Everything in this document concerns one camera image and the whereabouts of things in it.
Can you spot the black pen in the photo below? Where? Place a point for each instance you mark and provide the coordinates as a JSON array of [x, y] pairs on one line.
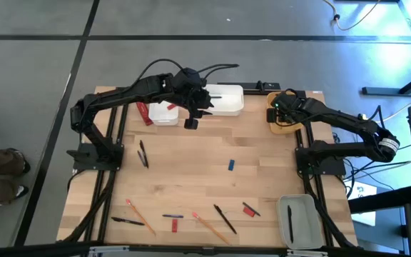
[[143, 153], [127, 221], [225, 219], [290, 225]]

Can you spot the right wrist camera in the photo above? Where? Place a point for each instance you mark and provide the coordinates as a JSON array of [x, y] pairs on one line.
[[271, 116]]

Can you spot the yellow plastic bin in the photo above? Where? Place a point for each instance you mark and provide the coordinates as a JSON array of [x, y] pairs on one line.
[[284, 129]]

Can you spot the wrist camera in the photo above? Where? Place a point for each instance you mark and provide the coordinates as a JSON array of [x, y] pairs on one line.
[[191, 124], [271, 116]]

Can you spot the white paper sheet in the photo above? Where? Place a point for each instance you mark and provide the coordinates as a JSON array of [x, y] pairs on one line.
[[364, 191]]

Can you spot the small white plastic bin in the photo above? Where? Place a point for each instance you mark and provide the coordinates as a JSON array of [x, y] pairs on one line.
[[163, 116]]

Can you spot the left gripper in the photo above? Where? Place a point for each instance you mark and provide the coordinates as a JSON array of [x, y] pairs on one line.
[[197, 99]]

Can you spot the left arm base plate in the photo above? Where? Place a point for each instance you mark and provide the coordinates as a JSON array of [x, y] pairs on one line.
[[84, 162]]

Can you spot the black front crossbar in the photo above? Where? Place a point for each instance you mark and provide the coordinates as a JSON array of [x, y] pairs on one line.
[[20, 250]]

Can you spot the black stand leg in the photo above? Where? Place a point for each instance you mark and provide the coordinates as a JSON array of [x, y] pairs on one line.
[[398, 91]]

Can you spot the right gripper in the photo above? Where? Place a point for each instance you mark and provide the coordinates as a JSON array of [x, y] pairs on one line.
[[285, 107]]

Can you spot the black mounting bar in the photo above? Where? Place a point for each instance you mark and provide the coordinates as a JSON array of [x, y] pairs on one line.
[[248, 85]]

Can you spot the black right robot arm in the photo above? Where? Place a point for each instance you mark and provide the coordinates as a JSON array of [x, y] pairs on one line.
[[348, 121]]

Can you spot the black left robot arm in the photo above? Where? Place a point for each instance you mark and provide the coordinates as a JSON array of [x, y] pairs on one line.
[[127, 94]]

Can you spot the black cart frame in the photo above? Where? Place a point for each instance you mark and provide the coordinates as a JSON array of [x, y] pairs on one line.
[[387, 200]]

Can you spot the dark crayon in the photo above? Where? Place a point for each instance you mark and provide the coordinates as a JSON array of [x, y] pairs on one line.
[[257, 213]]

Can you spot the large white plastic bin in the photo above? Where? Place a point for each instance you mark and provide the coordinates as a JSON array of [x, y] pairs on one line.
[[228, 101]]

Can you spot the grey plastic bin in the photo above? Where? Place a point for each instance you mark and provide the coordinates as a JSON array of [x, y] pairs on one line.
[[305, 228]]

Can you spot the orange pencil pink eraser cap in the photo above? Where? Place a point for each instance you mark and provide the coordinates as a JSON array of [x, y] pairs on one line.
[[210, 228], [140, 217]]

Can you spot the blue eraser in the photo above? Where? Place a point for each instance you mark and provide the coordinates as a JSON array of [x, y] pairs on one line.
[[231, 165]]

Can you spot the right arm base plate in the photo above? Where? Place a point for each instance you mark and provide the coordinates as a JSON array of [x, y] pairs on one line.
[[328, 167]]

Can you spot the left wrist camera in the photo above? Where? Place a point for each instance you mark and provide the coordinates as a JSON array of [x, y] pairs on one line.
[[191, 124]]

